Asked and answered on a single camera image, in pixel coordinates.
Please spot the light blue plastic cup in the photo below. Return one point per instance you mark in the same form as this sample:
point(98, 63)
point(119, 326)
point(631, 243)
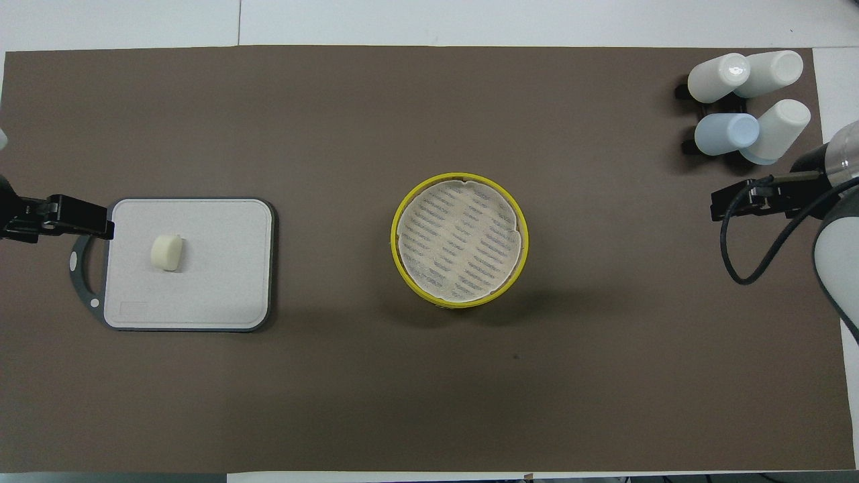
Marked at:
point(726, 134)

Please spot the black cup rack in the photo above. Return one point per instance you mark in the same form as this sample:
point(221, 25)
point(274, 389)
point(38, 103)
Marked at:
point(731, 104)

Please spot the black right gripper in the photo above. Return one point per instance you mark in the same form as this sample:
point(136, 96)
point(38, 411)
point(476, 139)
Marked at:
point(802, 184)

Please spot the brown table mat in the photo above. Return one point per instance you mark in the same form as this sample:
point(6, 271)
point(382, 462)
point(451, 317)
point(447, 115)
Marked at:
point(429, 389)

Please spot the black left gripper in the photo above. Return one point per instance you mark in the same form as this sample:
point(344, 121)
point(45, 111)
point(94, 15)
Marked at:
point(20, 215)

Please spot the white plastic cup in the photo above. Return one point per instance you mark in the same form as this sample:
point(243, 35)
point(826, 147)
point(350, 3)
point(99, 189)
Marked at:
point(717, 79)
point(773, 72)
point(780, 131)

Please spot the yellow steamer tier with liner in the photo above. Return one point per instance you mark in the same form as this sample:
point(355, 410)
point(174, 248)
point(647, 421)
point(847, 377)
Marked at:
point(395, 258)

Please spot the white mesh steamer liner cloth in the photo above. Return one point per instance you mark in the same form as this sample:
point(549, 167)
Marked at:
point(460, 239)

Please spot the white steamed bun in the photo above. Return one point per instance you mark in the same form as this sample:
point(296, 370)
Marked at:
point(166, 252)

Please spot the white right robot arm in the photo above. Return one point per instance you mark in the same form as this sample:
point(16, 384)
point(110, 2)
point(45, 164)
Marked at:
point(839, 255)

